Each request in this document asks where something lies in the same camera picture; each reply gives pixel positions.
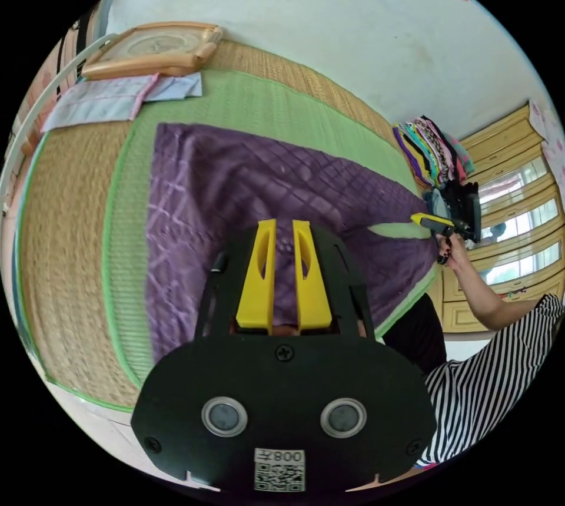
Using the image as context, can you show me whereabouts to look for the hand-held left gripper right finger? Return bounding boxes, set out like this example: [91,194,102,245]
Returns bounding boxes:
[293,219,333,333]

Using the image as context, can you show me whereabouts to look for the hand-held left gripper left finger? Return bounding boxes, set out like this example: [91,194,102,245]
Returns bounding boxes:
[236,219,277,335]

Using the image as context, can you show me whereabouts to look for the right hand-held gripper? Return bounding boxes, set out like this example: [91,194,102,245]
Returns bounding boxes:
[410,181,474,246]

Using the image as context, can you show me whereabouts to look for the purple quilted pants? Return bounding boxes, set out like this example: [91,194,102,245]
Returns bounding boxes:
[145,122,442,365]

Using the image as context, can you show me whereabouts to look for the person's right forearm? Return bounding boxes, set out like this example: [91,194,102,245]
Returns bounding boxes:
[452,256,544,332]

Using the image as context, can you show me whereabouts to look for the person's right hand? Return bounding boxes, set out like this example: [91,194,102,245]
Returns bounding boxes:
[436,231,468,272]

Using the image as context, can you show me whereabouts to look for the pile of clothes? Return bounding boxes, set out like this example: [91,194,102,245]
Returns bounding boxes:
[393,115,477,188]

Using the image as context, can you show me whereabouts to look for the yellow wooden cupboard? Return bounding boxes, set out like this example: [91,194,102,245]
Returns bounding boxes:
[427,102,565,335]

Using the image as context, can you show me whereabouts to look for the person's body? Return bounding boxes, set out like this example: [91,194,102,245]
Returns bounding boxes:
[383,293,565,468]

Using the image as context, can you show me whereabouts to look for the bed with woven mat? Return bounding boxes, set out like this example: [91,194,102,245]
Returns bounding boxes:
[13,38,442,414]

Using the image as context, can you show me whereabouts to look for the light blue folded cloth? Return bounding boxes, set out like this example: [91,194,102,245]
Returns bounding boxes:
[40,72,204,134]

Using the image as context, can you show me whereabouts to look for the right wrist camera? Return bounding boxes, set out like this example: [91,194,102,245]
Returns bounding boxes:
[469,193,483,244]

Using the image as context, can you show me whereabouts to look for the wooden wall clock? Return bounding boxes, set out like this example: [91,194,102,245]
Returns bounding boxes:
[81,21,225,78]

